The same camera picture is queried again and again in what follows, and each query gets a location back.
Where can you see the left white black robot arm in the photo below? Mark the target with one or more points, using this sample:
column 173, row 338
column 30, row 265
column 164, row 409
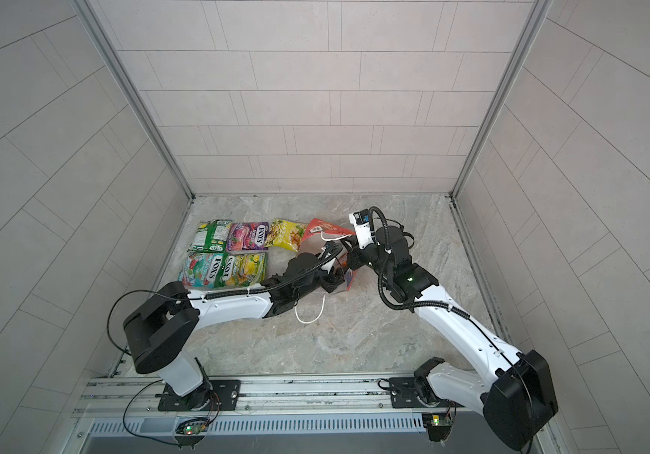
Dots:
column 158, row 330

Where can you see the teal snack packet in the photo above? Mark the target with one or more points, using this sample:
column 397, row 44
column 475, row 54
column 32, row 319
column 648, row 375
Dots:
column 203, row 270

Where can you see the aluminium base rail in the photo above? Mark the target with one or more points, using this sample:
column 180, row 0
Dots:
column 111, row 397

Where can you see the right circuit board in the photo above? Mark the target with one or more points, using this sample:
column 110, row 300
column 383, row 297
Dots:
column 438, row 426

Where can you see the aluminium corner post left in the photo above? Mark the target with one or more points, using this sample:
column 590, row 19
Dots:
column 110, row 57

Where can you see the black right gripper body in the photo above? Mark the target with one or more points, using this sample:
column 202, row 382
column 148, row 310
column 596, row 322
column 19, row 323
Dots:
column 372, row 256

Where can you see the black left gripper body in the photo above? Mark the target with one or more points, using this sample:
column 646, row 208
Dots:
column 327, row 283

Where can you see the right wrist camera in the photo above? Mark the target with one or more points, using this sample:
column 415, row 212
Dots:
column 362, row 225

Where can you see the aluminium corner post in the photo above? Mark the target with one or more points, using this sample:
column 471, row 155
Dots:
column 110, row 57
column 535, row 19

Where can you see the left green circuit board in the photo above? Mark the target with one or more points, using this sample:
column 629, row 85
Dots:
column 193, row 427

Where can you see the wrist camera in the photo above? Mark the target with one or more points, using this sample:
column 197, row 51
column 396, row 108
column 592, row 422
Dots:
column 330, row 253
column 362, row 225

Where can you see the lime yellow snack packet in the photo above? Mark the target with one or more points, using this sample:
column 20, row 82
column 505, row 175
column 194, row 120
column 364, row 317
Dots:
column 243, row 270

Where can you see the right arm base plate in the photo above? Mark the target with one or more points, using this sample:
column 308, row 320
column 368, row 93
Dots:
column 403, row 395

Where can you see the aluminium corner post right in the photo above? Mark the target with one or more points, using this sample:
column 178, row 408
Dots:
column 535, row 19

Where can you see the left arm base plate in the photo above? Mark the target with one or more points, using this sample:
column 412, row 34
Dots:
column 218, row 394

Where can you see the yellow green snack packet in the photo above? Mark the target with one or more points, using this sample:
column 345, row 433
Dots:
column 285, row 234

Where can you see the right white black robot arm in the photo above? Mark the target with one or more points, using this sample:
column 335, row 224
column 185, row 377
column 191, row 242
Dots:
column 512, row 390

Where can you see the red paper gift bag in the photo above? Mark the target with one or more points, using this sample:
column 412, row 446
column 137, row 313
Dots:
column 318, row 234

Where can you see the purple snack packet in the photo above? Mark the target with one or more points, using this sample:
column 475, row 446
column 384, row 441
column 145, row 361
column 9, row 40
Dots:
column 247, row 236

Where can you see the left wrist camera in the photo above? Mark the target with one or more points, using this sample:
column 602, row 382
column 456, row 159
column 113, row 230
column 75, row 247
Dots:
column 330, row 253

